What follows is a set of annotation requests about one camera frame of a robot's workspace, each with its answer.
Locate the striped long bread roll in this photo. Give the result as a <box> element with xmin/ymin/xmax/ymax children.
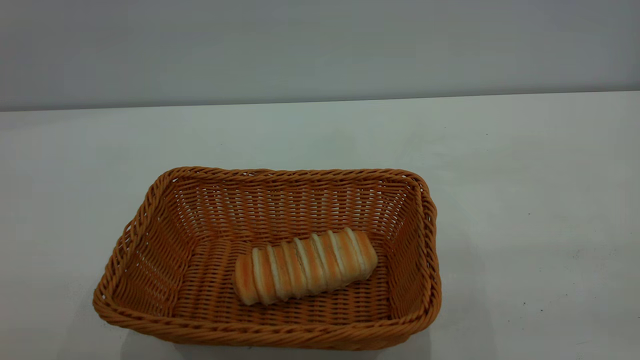
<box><xmin>233</xmin><ymin>227</ymin><xmax>379</xmax><ymax>307</ymax></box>

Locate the orange woven wicker basket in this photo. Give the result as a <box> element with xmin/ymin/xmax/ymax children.
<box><xmin>92</xmin><ymin>166</ymin><xmax>443</xmax><ymax>351</ymax></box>

